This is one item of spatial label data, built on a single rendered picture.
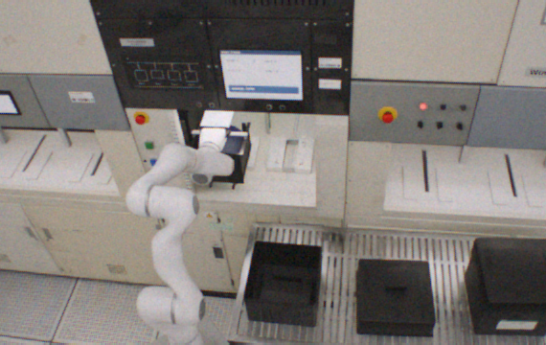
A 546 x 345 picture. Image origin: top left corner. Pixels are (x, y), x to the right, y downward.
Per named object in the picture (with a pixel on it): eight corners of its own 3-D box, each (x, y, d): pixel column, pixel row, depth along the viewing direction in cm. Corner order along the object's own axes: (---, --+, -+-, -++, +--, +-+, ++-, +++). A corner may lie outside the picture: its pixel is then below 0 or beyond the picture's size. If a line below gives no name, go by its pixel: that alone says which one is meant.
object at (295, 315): (258, 264, 236) (254, 240, 224) (322, 269, 232) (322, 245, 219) (246, 320, 218) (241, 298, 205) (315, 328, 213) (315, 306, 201)
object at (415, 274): (356, 333, 210) (358, 317, 201) (355, 270, 230) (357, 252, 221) (433, 337, 206) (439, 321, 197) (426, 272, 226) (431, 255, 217)
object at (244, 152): (194, 187, 244) (182, 134, 221) (205, 155, 257) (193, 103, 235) (248, 190, 240) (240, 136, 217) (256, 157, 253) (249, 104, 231)
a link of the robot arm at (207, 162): (216, 147, 183) (236, 155, 213) (171, 145, 186) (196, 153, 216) (215, 173, 183) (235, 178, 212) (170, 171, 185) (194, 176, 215)
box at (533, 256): (473, 335, 205) (488, 302, 187) (462, 273, 225) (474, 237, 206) (548, 337, 202) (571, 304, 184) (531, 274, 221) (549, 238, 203)
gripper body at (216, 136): (197, 156, 220) (204, 137, 227) (222, 157, 218) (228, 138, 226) (194, 143, 214) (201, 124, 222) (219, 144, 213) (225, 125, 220)
